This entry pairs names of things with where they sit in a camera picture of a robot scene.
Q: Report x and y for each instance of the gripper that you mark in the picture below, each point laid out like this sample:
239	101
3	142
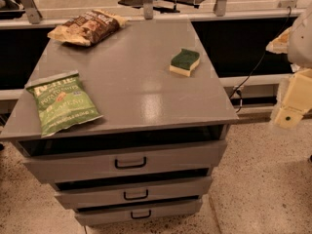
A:
301	43

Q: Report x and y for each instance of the middle grey drawer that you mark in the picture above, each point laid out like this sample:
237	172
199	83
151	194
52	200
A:
133	192

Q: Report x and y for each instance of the brown chip bag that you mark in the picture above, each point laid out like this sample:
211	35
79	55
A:
88	29

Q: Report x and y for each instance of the top grey drawer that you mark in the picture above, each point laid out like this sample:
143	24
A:
126	162

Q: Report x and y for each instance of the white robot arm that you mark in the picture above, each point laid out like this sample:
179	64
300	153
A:
300	41

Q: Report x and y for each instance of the green yellow sponge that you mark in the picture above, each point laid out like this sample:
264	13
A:
185	62

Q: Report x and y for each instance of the grey metal railing frame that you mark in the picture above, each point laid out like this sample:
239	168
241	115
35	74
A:
152	4

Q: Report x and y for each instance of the grey drawer cabinet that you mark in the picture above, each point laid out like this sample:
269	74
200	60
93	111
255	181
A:
158	137

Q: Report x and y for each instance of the green chip bag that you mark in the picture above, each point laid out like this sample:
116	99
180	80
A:
61	102

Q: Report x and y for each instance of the grey drawer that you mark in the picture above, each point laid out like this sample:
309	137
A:
130	213
126	162
133	192

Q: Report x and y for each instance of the bottom grey drawer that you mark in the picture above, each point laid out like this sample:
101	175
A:
130	213

